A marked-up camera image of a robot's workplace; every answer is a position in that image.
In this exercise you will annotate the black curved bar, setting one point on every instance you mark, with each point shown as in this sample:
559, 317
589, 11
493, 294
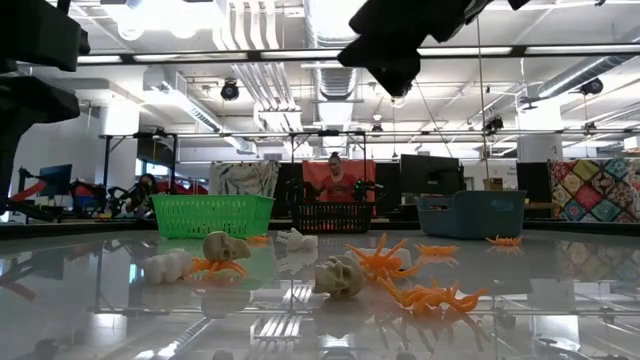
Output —
30, 212

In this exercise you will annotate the black plastic basket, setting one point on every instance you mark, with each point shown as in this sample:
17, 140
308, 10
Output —
332, 219

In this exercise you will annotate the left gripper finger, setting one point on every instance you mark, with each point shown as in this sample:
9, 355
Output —
6, 170

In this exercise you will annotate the beige plastic skull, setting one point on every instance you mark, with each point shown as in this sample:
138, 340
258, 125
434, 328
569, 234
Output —
222, 246
337, 277

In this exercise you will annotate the black computer monitor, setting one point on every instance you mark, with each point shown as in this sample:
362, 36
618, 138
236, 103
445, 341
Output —
430, 175
532, 182
57, 177

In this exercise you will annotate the teal plastic bin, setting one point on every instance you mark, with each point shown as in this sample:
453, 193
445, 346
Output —
470, 215

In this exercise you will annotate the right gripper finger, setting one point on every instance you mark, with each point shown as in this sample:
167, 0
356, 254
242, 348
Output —
395, 80
380, 52

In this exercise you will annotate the black partition panel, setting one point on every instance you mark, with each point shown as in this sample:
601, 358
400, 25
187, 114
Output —
388, 190
290, 190

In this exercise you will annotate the black ceiling spotlight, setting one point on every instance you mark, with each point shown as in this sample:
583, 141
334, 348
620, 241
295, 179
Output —
230, 91
494, 125
592, 86

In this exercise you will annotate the small cardboard box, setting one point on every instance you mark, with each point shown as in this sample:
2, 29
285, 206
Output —
493, 183

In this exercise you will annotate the silver ventilation duct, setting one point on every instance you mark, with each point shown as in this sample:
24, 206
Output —
575, 75
330, 85

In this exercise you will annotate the person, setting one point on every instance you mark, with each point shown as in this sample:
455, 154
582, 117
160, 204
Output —
337, 185
142, 192

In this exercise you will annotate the red background bar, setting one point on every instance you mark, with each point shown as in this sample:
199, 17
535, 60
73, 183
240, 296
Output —
30, 191

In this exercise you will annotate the green plastic basket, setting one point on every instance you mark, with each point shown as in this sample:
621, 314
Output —
210, 217

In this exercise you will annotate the colourful patchwork quilt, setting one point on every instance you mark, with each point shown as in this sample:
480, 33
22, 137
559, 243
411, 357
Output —
595, 192

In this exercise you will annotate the leaf print cloth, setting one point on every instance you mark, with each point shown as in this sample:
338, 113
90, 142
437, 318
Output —
245, 177

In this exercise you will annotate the orange cloth backdrop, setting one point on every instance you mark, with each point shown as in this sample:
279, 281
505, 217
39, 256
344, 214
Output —
312, 175

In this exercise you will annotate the orange plastic spider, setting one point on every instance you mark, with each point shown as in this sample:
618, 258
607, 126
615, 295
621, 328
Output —
504, 240
430, 297
436, 249
382, 262
220, 267

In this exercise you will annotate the black overhead frame beam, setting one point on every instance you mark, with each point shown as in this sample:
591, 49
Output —
250, 55

